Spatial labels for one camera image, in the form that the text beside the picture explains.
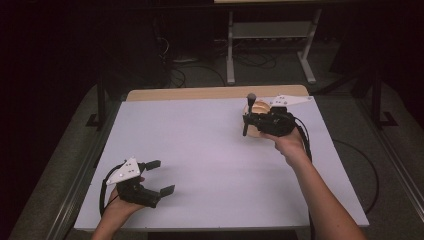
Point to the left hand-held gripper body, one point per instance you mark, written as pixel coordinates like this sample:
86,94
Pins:
131,186

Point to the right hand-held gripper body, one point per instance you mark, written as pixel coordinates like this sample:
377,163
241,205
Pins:
278,121

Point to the cream ribbed brush holder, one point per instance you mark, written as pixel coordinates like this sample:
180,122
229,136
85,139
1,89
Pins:
261,107

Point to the black makeup brush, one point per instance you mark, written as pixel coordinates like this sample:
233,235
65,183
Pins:
251,98

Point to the person's left hand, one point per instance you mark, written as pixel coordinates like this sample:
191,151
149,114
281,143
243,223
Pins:
121,208

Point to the person's right hand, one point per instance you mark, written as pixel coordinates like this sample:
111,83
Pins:
288,145

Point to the white board sheet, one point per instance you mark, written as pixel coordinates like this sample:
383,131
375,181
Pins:
206,166

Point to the black metal stand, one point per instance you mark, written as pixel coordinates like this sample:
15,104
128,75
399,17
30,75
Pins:
378,100
100,100

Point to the white metal stand frame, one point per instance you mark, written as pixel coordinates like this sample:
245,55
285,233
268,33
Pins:
270,31

